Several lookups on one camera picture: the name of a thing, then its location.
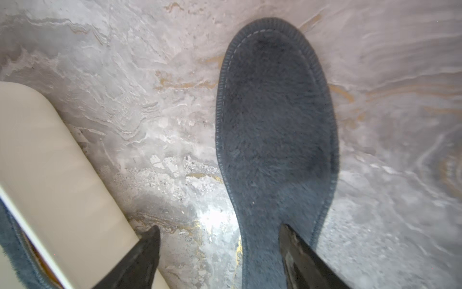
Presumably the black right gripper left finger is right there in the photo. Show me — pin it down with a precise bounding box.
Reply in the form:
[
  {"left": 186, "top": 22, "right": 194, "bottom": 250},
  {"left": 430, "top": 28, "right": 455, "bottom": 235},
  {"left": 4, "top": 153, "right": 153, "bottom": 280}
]
[{"left": 94, "top": 225, "right": 161, "bottom": 289}]

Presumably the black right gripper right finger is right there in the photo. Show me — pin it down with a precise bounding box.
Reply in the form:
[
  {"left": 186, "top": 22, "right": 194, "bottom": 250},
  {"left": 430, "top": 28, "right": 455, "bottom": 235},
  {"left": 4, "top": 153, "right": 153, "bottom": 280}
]
[{"left": 279, "top": 224, "right": 350, "bottom": 289}]

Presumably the dark grey insole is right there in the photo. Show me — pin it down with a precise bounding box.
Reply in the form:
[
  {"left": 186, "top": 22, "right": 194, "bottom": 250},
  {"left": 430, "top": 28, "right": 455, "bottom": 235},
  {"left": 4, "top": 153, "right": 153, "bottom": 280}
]
[
  {"left": 1, "top": 201, "right": 57, "bottom": 289},
  {"left": 215, "top": 18, "right": 339, "bottom": 289}
]

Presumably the yellow fuzzy insole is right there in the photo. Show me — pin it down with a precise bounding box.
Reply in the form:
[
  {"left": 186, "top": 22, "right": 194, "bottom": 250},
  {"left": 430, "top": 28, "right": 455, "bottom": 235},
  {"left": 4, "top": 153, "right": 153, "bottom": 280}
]
[{"left": 21, "top": 232, "right": 63, "bottom": 289}]

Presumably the white plastic storage box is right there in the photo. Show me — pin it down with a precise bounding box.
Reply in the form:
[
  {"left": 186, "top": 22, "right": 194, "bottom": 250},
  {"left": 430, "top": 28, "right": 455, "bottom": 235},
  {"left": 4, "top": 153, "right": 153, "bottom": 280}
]
[{"left": 0, "top": 81, "right": 170, "bottom": 289}]

